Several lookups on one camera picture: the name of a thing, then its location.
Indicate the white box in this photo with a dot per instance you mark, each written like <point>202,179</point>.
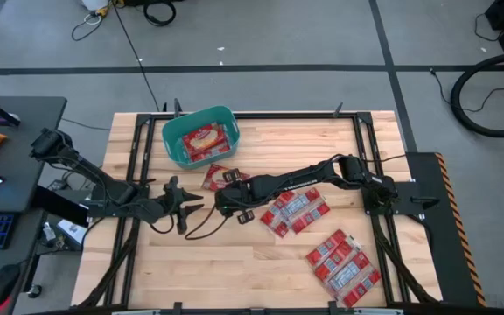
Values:
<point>72,231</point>

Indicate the teal plastic basket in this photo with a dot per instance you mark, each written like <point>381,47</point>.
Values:
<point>171,140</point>

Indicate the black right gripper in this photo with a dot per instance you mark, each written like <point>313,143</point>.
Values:
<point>236,197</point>

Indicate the red popcorn bag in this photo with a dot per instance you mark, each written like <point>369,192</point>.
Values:
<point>212,177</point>
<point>210,154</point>
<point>204,136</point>
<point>311,216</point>
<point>341,267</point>
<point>293,203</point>
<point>359,286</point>
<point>326,249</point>

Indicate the black caster wheel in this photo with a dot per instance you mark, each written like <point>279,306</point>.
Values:
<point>34,291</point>

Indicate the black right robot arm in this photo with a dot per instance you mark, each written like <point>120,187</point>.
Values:
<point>296,181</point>

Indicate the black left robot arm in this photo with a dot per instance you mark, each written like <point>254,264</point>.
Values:
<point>103,184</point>

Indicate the black mouse with red light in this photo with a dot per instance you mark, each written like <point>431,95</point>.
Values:
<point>0,286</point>

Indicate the black desk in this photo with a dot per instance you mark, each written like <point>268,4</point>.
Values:
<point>20,144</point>

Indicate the white bucket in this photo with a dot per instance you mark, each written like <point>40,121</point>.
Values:
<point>94,4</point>

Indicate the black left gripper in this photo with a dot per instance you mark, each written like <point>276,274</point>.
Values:
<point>169,205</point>

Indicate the black platform with hazard stripes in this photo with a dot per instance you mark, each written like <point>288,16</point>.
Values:
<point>436,262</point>

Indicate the black aluminium rig frame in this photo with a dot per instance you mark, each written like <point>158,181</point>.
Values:
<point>278,115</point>

